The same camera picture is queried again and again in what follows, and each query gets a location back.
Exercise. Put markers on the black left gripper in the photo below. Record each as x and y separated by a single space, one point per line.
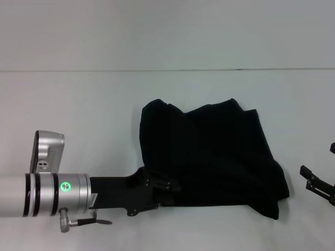
117 193

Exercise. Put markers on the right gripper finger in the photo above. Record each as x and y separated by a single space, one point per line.
320 187
333 148

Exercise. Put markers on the black shirt with FREE print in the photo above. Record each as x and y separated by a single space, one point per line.
214 157

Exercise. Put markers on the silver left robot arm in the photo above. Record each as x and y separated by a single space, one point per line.
39 194

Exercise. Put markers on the silver metal connector plug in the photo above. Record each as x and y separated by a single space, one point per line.
64 221

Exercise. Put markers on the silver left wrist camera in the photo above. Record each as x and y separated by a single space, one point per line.
49 151

